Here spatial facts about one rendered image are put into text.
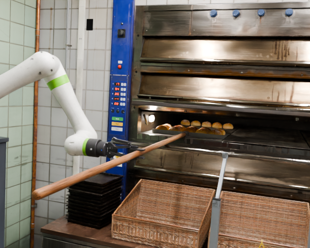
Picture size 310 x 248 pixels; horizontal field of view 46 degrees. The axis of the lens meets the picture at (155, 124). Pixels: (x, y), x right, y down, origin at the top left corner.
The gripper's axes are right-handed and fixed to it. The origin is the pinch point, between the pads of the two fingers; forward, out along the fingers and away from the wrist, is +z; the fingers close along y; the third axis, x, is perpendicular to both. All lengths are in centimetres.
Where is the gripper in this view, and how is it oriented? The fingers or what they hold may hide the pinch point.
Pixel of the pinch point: (137, 153)
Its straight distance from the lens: 177.1
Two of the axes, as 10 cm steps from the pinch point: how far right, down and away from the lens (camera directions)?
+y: -0.6, 9.9, 0.9
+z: 9.5, 0.9, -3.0
